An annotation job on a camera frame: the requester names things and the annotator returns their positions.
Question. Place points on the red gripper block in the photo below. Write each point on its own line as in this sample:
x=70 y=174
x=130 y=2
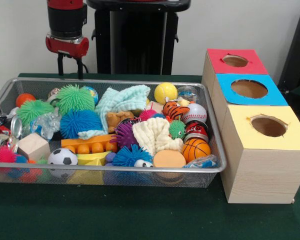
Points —
x=67 y=46

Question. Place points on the mint green cloth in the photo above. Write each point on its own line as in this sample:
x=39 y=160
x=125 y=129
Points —
x=120 y=100

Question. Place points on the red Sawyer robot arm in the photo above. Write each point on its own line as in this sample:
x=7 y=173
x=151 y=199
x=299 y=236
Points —
x=65 y=17

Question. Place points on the wooden box with three holes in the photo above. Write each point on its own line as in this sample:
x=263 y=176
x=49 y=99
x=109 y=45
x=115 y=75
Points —
x=260 y=175

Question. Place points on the small orange ball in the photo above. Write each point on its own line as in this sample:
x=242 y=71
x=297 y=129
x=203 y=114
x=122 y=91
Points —
x=24 y=98

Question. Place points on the blue spiky ball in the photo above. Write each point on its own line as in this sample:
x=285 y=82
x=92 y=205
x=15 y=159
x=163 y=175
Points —
x=80 y=123

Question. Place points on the orange toy vehicle with wheels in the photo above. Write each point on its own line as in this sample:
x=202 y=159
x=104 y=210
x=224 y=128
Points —
x=90 y=142

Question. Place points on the toy soccer ball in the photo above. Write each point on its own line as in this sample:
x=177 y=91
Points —
x=62 y=157

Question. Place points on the plain yellow ball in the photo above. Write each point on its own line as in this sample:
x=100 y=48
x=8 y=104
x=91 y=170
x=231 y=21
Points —
x=165 y=93

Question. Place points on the cream waffle cloth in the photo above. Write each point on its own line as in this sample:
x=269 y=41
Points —
x=152 y=135

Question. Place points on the toy baseball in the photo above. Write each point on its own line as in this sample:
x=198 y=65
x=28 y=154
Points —
x=196 y=112

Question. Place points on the orange foam disc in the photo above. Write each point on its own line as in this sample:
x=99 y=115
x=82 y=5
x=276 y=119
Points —
x=168 y=158

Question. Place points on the toy basketball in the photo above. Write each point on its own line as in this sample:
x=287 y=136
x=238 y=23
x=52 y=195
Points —
x=196 y=150

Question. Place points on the dark green table cloth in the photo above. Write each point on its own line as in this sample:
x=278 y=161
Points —
x=115 y=215

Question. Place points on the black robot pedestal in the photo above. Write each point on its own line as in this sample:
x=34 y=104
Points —
x=130 y=37

